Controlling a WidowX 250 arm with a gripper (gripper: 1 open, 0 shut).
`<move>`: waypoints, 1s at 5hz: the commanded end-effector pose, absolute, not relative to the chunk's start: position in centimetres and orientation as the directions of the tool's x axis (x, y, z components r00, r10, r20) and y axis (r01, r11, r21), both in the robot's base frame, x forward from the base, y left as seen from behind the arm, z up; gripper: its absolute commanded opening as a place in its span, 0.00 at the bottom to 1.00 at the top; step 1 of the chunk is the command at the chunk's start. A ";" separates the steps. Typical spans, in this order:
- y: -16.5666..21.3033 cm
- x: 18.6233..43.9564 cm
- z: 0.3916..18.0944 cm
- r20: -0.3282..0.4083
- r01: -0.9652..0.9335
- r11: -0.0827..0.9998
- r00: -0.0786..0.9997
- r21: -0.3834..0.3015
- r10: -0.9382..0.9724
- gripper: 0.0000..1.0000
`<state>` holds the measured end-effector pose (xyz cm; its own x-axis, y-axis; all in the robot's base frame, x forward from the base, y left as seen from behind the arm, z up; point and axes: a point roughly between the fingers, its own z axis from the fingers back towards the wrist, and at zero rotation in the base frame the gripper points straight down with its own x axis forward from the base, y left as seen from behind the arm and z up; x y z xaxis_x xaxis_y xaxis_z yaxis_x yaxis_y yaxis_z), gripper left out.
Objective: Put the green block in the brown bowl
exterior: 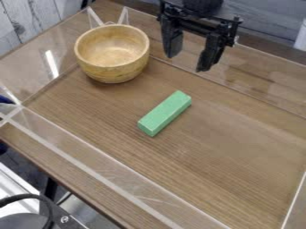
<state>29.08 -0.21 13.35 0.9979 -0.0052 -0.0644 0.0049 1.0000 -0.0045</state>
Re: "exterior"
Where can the black table leg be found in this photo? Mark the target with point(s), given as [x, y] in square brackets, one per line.
[50, 188]

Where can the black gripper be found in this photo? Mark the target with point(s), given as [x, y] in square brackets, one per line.
[203, 18]

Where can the brown wooden bowl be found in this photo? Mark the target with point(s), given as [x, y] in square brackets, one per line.
[112, 53]

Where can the blue object at left edge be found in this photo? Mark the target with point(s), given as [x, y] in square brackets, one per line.
[5, 100]

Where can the metal bracket with screw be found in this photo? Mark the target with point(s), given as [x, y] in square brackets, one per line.
[62, 220]

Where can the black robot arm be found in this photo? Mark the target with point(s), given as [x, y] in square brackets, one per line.
[197, 17]

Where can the white object at right edge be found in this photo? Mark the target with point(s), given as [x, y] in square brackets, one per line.
[300, 38]

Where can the clear acrylic tray walls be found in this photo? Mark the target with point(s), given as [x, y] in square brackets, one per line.
[224, 168]

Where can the green rectangular block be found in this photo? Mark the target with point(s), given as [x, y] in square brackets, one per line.
[164, 113]

